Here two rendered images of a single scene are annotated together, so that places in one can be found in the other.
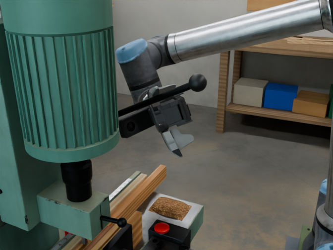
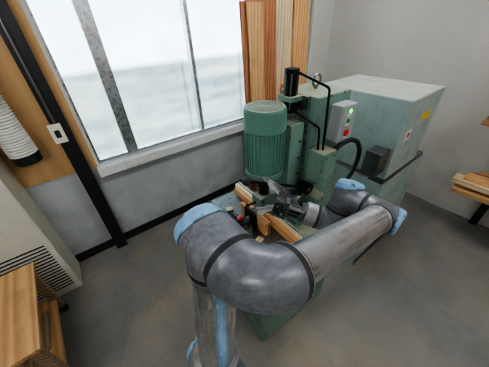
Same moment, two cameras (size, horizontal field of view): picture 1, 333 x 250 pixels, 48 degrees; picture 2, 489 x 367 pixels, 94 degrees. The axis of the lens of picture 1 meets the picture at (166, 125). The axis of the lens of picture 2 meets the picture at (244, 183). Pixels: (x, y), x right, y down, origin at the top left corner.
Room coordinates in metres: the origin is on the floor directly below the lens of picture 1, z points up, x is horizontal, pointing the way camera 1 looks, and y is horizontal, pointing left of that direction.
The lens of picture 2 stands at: (1.03, -0.65, 1.78)
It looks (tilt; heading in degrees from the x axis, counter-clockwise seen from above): 35 degrees down; 121
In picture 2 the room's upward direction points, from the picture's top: 3 degrees counter-clockwise
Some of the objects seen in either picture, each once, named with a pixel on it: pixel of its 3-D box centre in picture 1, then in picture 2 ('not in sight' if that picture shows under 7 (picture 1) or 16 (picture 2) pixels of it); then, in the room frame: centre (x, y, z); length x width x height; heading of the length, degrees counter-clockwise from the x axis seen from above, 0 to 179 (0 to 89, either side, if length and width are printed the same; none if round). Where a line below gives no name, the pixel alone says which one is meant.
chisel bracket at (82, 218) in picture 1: (74, 211); (266, 198); (0.66, 0.20, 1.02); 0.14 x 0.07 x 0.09; 64
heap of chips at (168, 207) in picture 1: (170, 205); not in sight; (0.83, -0.01, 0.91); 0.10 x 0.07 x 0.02; 64
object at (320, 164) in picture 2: not in sight; (321, 164); (0.88, 0.30, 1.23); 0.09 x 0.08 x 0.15; 64
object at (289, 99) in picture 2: not in sight; (291, 90); (0.71, 0.30, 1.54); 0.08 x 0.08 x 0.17; 64
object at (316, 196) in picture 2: not in sight; (311, 201); (0.87, 0.28, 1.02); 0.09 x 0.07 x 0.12; 154
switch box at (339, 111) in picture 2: not in sight; (341, 121); (0.91, 0.40, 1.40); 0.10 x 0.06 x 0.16; 64
